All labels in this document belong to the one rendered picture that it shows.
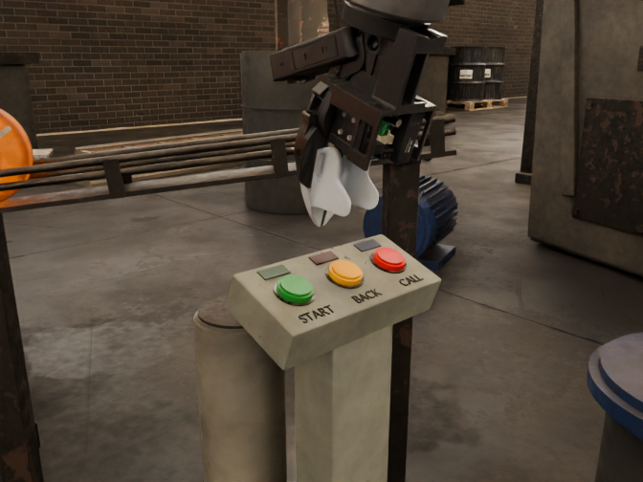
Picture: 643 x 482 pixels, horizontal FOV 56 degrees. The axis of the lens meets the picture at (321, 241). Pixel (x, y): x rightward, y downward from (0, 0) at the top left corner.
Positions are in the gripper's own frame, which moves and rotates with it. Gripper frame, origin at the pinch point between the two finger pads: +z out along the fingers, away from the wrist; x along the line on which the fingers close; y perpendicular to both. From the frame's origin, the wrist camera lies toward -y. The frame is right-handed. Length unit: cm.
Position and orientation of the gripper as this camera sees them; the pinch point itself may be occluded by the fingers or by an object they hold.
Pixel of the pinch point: (317, 209)
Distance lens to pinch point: 60.6
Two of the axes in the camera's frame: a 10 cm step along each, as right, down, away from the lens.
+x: 7.3, -2.1, 6.4
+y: 6.4, 5.2, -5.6
